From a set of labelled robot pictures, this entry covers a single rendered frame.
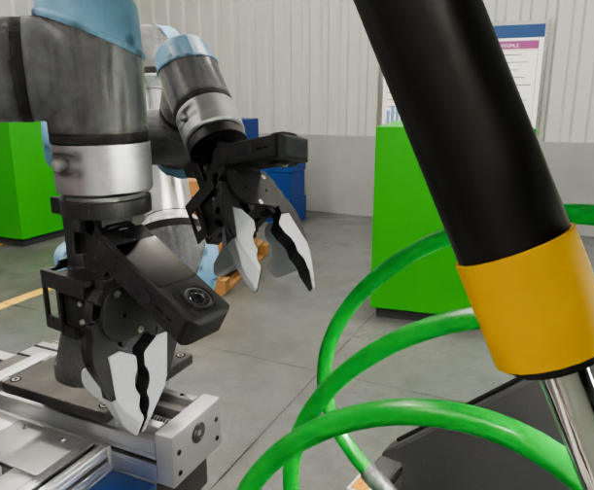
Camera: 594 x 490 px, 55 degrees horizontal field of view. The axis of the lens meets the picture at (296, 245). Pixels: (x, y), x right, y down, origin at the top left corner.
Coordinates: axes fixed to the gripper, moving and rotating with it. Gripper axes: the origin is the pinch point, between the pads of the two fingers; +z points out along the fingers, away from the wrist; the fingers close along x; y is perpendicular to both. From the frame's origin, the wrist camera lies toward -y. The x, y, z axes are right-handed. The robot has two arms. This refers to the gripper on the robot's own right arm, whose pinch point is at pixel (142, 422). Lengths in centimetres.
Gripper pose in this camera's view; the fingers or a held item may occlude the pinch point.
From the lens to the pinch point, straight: 54.6
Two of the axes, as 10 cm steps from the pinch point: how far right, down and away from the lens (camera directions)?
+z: 0.1, 9.7, 2.6
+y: -8.2, -1.4, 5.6
